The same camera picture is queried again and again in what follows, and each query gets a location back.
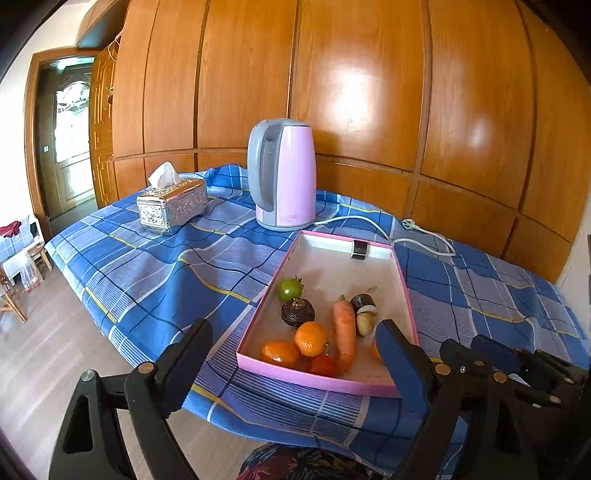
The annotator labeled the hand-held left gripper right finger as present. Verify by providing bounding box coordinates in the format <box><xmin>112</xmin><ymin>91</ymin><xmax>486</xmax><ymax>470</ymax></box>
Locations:
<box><xmin>374</xmin><ymin>318</ymin><xmax>541</xmax><ymax>480</ymax></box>

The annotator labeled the dark floral garment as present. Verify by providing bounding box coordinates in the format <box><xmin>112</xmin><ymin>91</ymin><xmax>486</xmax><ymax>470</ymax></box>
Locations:
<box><xmin>235</xmin><ymin>444</ymin><xmax>384</xmax><ymax>480</ymax></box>

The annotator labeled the pink electric kettle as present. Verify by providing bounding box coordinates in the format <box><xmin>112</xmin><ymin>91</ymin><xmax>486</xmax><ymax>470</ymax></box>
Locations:
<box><xmin>247</xmin><ymin>119</ymin><xmax>317</xmax><ymax>232</ymax></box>

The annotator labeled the small potato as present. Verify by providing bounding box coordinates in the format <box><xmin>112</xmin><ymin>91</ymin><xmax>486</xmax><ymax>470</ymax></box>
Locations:
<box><xmin>355</xmin><ymin>310</ymin><xmax>377</xmax><ymax>337</ymax></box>

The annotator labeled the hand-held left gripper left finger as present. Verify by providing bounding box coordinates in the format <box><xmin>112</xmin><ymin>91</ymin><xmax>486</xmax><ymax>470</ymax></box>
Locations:
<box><xmin>48</xmin><ymin>318</ymin><xmax>214</xmax><ymax>480</ymax></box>

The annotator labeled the wooden stool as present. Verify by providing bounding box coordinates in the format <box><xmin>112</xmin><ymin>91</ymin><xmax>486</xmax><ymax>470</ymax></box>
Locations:
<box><xmin>25</xmin><ymin>242</ymin><xmax>52</xmax><ymax>273</ymax></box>

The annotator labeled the silver embossed tissue box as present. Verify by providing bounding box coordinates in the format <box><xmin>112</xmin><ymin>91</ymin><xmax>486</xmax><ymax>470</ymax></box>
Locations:
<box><xmin>136</xmin><ymin>179</ymin><xmax>208</xmax><ymax>236</ymax></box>

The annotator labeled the green tomato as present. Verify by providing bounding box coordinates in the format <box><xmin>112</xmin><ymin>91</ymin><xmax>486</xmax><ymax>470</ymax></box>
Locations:
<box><xmin>278</xmin><ymin>277</ymin><xmax>304</xmax><ymax>301</ymax></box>

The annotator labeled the white tissue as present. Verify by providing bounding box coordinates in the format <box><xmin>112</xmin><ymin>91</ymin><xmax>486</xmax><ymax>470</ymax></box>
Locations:
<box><xmin>147</xmin><ymin>161</ymin><xmax>180</xmax><ymax>189</ymax></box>

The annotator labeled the blue plaid tablecloth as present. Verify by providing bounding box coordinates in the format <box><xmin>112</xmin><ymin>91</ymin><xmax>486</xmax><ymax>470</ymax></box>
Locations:
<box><xmin>46</xmin><ymin>164</ymin><xmax>587</xmax><ymax>462</ymax></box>

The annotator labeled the pink cardboard box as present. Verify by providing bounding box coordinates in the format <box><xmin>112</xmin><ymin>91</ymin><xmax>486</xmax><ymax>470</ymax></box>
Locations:
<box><xmin>236</xmin><ymin>230</ymin><xmax>420</xmax><ymax>398</ymax></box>

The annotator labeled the wooden chair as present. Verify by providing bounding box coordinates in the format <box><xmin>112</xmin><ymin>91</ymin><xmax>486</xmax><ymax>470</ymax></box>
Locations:
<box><xmin>0</xmin><ymin>258</ymin><xmax>28</xmax><ymax>323</ymax></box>

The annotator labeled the cut bread-like root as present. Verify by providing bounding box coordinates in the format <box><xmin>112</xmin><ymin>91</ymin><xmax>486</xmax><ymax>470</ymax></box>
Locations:
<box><xmin>349</xmin><ymin>286</ymin><xmax>378</xmax><ymax>317</ymax></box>

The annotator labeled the clear plastic bag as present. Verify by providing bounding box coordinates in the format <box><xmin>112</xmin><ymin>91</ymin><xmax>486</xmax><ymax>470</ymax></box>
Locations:
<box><xmin>21</xmin><ymin>254</ymin><xmax>44</xmax><ymax>291</ymax></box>

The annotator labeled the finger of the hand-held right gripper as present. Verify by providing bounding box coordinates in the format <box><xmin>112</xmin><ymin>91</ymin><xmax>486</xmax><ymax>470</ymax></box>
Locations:
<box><xmin>438</xmin><ymin>339</ymin><xmax>485</xmax><ymax>372</ymax></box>
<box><xmin>470</xmin><ymin>335</ymin><xmax>527</xmax><ymax>376</ymax></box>

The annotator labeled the red tomato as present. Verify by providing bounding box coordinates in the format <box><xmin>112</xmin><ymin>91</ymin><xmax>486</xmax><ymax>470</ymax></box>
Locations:
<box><xmin>310</xmin><ymin>354</ymin><xmax>338</xmax><ymax>377</ymax></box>

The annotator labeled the carrot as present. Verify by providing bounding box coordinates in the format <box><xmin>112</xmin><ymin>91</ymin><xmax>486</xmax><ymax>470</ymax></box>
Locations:
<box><xmin>332</xmin><ymin>295</ymin><xmax>357</xmax><ymax>374</ymax></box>

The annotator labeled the white power cord with plug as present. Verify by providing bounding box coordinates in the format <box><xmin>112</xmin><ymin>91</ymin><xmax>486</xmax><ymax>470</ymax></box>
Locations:
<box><xmin>314</xmin><ymin>215</ymin><xmax>457</xmax><ymax>257</ymax></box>

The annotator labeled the dark round beet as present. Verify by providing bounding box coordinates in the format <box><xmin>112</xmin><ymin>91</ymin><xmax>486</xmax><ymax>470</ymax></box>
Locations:
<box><xmin>281</xmin><ymin>298</ymin><xmax>316</xmax><ymax>328</ymax></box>

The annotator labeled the wooden door with glass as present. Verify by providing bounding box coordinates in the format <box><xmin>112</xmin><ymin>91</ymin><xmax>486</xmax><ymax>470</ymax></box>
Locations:
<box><xmin>34</xmin><ymin>48</ymin><xmax>114</xmax><ymax>222</ymax></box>

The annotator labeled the wooden wardrobe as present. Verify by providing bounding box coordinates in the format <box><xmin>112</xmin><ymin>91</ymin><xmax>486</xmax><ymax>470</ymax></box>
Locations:
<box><xmin>76</xmin><ymin>0</ymin><xmax>591</xmax><ymax>282</ymax></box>

